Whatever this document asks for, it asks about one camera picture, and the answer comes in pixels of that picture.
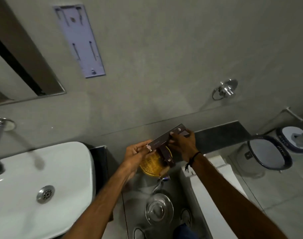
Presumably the person's right hand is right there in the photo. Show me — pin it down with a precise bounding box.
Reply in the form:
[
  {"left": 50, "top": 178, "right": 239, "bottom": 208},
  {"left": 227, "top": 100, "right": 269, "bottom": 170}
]
[{"left": 167, "top": 130, "right": 200, "bottom": 164}]

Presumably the person's left hand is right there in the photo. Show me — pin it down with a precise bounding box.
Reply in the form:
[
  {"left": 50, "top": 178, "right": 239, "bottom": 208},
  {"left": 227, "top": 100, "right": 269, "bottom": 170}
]
[{"left": 118, "top": 140, "right": 154, "bottom": 177}]

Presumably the brown wooden wall bracket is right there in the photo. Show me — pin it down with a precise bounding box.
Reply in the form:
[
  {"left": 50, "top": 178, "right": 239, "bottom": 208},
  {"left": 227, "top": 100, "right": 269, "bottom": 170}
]
[{"left": 146, "top": 123, "right": 192, "bottom": 169}]

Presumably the person's left forearm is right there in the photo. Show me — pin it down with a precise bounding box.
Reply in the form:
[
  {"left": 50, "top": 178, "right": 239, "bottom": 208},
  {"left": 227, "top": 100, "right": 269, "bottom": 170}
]
[{"left": 63, "top": 168, "right": 133, "bottom": 239}]

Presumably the person's right forearm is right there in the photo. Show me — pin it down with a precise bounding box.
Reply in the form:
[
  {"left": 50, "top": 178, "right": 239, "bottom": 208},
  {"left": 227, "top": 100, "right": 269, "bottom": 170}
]
[{"left": 190, "top": 155, "right": 288, "bottom": 239}]

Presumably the yellow woven basket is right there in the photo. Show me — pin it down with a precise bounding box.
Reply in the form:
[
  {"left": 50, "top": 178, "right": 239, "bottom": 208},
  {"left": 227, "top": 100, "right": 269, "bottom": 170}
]
[{"left": 139, "top": 146, "right": 172, "bottom": 178}]

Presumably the black thread wristband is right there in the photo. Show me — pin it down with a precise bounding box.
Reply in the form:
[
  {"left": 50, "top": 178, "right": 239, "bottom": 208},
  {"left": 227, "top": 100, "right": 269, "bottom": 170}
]
[{"left": 184, "top": 151, "right": 202, "bottom": 173}]

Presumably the dark stone ledge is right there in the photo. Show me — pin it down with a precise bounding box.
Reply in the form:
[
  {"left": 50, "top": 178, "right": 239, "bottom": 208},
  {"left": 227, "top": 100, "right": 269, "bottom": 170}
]
[{"left": 193, "top": 120, "right": 252, "bottom": 155}]

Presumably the black basin counter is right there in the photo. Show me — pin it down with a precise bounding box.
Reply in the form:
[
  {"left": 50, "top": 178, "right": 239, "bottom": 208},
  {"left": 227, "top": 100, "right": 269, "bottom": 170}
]
[{"left": 89, "top": 145, "right": 110, "bottom": 196}]

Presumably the person's right shoe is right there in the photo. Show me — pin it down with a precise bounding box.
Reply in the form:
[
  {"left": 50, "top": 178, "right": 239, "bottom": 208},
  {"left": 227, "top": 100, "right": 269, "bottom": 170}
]
[{"left": 180, "top": 208, "right": 192, "bottom": 227}]

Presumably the grey bucket with blue rim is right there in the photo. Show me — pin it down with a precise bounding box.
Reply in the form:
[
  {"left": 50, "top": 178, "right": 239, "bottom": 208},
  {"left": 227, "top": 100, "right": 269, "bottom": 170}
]
[{"left": 235, "top": 135, "right": 293, "bottom": 177}]

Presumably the person's blue trouser leg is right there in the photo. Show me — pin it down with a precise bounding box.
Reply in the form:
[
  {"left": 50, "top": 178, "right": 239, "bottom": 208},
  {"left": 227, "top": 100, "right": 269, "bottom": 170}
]
[{"left": 173, "top": 223, "right": 200, "bottom": 239}]

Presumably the chrome basin drain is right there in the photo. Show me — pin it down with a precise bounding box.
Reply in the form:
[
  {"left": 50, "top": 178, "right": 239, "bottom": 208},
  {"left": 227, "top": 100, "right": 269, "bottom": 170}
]
[{"left": 36, "top": 185, "right": 55, "bottom": 204}]

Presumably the white mug with blue rim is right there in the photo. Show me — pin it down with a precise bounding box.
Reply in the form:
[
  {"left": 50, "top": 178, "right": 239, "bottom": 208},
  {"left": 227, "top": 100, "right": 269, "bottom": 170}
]
[{"left": 276, "top": 126, "right": 303, "bottom": 154}]

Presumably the purple plastic mounting plate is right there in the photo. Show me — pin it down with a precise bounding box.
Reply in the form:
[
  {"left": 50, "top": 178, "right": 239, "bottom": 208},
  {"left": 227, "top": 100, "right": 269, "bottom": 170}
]
[{"left": 53, "top": 4, "right": 106, "bottom": 79}]

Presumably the white ceramic wash basin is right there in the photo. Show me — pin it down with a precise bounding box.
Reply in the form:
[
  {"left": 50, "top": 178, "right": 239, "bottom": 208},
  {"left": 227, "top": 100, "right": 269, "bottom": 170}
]
[{"left": 0, "top": 141, "right": 96, "bottom": 239}]

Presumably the chrome wall tap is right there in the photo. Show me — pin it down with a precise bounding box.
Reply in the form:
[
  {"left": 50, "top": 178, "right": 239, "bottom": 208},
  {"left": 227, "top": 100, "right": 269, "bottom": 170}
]
[{"left": 212, "top": 79, "right": 239, "bottom": 101}]

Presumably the chrome wall lever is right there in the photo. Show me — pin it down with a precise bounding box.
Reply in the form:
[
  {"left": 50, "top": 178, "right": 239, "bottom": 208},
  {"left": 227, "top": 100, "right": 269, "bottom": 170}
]
[{"left": 280, "top": 107, "right": 303, "bottom": 122}]

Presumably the wall mirror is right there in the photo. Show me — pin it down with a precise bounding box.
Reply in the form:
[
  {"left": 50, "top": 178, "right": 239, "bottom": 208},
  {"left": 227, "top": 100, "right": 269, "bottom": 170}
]
[{"left": 0, "top": 0, "right": 67, "bottom": 107}]

